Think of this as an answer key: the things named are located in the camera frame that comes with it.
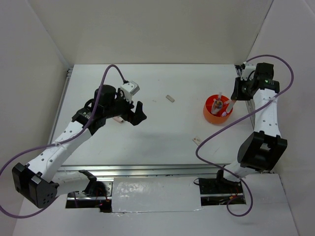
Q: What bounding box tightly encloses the orange round divided container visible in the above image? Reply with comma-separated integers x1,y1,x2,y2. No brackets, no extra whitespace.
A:
203,94,233,125

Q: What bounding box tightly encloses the white cover plate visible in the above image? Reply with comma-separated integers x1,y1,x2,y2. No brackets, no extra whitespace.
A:
112,177,202,213

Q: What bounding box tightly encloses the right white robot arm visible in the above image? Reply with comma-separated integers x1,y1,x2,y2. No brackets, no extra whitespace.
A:
215,63,287,193

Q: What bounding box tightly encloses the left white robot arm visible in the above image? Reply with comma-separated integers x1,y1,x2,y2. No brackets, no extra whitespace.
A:
12,81,147,208

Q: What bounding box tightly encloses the small white red box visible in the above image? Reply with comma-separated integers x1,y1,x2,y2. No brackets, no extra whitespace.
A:
192,136,202,146

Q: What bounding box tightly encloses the pink glue bottle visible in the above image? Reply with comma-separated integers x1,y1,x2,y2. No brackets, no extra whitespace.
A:
211,99,223,115

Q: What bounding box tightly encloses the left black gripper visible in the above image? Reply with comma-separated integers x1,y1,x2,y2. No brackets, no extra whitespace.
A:
104,88,147,126

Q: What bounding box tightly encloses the pink white mini stapler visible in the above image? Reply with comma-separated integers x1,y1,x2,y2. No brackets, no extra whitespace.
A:
113,117,124,123

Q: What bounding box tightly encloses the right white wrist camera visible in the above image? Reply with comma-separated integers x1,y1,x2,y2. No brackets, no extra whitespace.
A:
241,63,256,81

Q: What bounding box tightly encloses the orange grey correction tape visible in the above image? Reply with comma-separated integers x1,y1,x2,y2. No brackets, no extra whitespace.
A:
225,100,236,114

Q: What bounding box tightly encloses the grey eraser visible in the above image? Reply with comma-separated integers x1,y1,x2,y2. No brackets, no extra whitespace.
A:
166,95,175,103

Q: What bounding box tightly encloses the aluminium frame rail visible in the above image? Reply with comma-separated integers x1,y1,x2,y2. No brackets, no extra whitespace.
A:
40,65,275,177

